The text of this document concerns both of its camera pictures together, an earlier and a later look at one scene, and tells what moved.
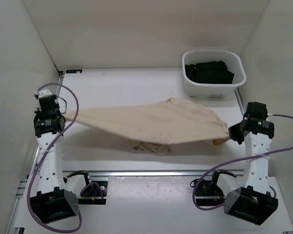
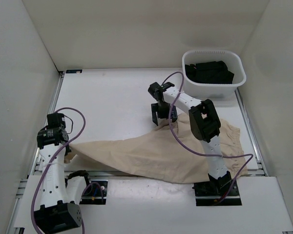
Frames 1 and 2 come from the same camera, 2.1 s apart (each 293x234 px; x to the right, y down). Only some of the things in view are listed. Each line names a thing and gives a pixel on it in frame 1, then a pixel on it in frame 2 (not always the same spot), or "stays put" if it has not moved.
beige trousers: [150, 127] → [170, 151]
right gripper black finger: [236, 133] → [154, 109]
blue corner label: [73, 71] stays put
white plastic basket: [212, 73] stays put
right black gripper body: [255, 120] → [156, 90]
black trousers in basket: [215, 72] stays put
